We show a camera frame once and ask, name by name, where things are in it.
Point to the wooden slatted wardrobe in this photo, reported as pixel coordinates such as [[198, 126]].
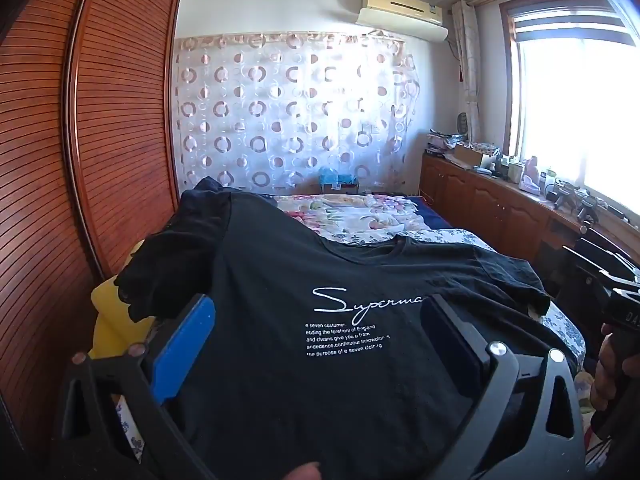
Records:
[[100, 135]]

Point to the dark chair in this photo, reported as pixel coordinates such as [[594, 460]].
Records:
[[575, 305]]

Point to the person's right hand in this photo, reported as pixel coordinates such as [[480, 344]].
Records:
[[607, 365]]

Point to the wooden framed window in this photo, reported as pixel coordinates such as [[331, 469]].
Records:
[[575, 110]]

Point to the navy blanket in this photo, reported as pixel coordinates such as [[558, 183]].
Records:
[[430, 212]]

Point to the black device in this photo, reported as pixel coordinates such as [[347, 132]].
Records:
[[575, 200]]

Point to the beige window curtain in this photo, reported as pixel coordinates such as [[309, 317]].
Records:
[[467, 60]]

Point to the wall air conditioner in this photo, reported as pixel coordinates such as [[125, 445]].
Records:
[[400, 15]]

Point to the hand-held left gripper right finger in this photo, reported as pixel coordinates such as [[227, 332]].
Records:
[[452, 345]]

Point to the low wooden cabinet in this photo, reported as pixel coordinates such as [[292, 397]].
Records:
[[480, 200]]

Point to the pile of papers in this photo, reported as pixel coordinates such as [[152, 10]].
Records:
[[440, 142]]

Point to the blue floral bed sheet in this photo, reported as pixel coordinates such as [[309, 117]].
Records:
[[567, 335]]

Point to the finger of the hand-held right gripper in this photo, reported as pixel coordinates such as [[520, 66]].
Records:
[[595, 257]]

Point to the yellow cloth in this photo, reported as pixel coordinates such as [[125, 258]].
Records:
[[112, 320]]

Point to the teal item on box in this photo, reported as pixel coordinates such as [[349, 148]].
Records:
[[340, 179]]

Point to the black printed t-shirt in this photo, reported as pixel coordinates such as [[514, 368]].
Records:
[[300, 260]]

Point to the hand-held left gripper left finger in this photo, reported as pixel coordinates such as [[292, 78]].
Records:
[[184, 345]]

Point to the person's left hand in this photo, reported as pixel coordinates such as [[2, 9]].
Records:
[[300, 472]]

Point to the pink floral blanket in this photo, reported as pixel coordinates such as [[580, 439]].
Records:
[[350, 215]]

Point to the sheer curtain with circle pattern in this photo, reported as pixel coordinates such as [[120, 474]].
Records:
[[280, 110]]

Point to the cardboard box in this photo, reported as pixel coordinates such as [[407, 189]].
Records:
[[472, 155]]

